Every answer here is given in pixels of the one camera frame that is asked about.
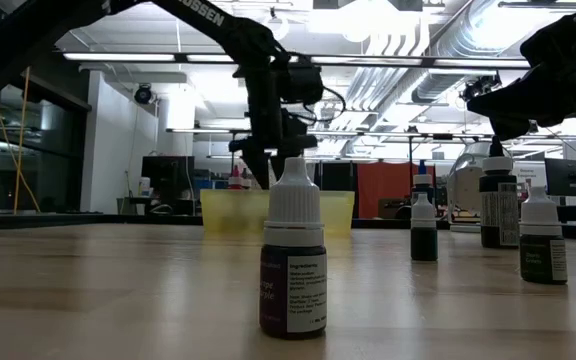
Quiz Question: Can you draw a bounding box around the large pink-capped colouring bottle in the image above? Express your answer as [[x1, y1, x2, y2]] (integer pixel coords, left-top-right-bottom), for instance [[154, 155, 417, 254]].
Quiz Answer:
[[227, 164, 244, 191]]

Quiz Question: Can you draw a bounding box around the black ceiling spotlight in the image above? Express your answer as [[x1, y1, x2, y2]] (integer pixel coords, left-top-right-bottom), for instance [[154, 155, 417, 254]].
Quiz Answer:
[[134, 83, 155, 105], [460, 74, 502, 103]]

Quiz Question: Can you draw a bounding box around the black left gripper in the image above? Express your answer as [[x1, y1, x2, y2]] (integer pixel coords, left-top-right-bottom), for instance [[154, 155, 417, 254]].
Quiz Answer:
[[227, 74, 319, 190]]

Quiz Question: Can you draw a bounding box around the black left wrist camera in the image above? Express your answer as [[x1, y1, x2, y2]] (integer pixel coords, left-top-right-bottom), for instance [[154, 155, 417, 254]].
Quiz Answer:
[[280, 62, 325, 106]]

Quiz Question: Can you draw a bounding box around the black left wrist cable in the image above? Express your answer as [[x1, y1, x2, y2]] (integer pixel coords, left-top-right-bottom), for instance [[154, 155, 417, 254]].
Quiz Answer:
[[312, 84, 348, 124]]

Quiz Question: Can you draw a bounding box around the orange partition curtain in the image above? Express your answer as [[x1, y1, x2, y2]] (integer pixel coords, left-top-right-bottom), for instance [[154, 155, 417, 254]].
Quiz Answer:
[[356, 160, 437, 220]]

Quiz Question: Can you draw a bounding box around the dark green small dropper bottle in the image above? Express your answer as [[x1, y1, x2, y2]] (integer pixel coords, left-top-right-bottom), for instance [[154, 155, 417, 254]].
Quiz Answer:
[[519, 185, 568, 285]]

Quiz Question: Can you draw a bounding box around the purple small dropper bottle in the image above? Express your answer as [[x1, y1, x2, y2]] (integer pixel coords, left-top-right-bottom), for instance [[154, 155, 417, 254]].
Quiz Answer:
[[259, 156, 328, 340]]

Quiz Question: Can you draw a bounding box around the black office desk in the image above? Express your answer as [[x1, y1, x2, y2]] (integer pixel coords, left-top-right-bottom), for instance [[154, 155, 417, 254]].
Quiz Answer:
[[116, 194, 202, 217]]

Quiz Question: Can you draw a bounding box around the black partition panel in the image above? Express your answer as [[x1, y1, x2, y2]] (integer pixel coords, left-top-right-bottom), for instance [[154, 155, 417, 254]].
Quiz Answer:
[[317, 160, 358, 192]]

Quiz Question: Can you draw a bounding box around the black computer monitor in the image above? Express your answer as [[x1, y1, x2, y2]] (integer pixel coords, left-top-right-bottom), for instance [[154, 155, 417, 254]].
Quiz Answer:
[[141, 155, 196, 189], [545, 158, 576, 197]]

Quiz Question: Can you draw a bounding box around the yellow translucent plastic bin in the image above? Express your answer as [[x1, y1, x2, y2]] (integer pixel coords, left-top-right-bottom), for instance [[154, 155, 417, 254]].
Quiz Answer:
[[199, 188, 356, 236]]

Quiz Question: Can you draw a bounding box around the black frame bar with lights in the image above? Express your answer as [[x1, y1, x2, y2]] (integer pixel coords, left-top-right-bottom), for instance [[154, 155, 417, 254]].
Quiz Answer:
[[62, 51, 532, 70]]

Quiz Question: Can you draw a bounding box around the large black-capped colouring bottle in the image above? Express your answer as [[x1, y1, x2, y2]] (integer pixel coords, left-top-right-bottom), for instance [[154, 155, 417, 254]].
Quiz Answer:
[[479, 134, 520, 250]]

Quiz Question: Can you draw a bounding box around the yellow extension cable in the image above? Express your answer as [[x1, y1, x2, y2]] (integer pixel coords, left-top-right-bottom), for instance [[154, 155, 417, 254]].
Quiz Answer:
[[0, 67, 42, 215]]

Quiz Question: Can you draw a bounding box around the white wall sign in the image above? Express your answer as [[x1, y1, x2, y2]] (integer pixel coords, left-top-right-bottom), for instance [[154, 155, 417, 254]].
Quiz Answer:
[[517, 162, 548, 189]]

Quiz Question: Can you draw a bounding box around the large blue-capped colouring bottle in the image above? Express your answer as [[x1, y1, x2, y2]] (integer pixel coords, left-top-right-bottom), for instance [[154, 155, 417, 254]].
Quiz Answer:
[[410, 159, 437, 204]]

